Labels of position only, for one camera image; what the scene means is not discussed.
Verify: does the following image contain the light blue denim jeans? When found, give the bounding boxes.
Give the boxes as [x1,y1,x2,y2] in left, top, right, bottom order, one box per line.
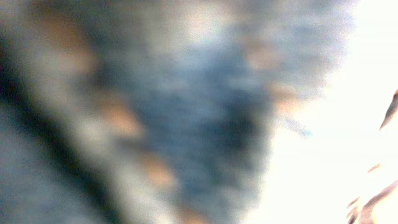
[1,1,354,223]

